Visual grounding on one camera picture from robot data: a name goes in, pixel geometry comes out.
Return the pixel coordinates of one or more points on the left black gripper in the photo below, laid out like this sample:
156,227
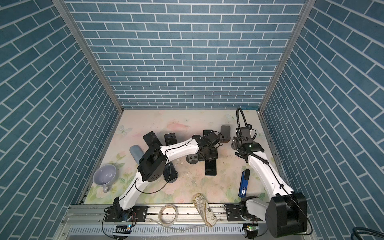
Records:
214,155

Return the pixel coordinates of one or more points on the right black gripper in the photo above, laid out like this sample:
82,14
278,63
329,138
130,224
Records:
234,143

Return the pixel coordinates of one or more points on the black phone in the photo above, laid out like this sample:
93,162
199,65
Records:
207,132
170,139

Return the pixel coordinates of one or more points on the teal-edged phone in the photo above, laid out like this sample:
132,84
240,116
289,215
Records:
210,167

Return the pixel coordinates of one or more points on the wood-base grey phone stand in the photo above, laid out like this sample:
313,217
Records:
226,133

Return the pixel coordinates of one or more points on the purple-edged phone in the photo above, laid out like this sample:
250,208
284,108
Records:
170,174

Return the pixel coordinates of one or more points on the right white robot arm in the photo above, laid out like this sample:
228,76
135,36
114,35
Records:
285,213

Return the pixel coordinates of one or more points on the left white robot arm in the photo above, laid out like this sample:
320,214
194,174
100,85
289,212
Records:
156,162

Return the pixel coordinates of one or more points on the middle grey phone stand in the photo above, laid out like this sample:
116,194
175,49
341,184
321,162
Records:
192,159

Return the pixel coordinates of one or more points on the blue black remote device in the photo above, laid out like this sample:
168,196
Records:
244,183

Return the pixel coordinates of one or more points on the patterned cloth pouch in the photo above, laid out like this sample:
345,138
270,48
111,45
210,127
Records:
204,210

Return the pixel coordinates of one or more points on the blue glasses case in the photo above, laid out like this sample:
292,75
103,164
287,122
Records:
137,153

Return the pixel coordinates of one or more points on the lavender ceramic cup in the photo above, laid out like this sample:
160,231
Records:
105,176

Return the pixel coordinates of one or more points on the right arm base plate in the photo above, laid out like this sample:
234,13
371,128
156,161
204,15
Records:
233,213

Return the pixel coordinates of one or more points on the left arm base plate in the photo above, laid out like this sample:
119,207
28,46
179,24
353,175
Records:
137,214

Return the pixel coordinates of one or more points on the aluminium front rail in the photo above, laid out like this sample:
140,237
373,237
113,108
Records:
180,222

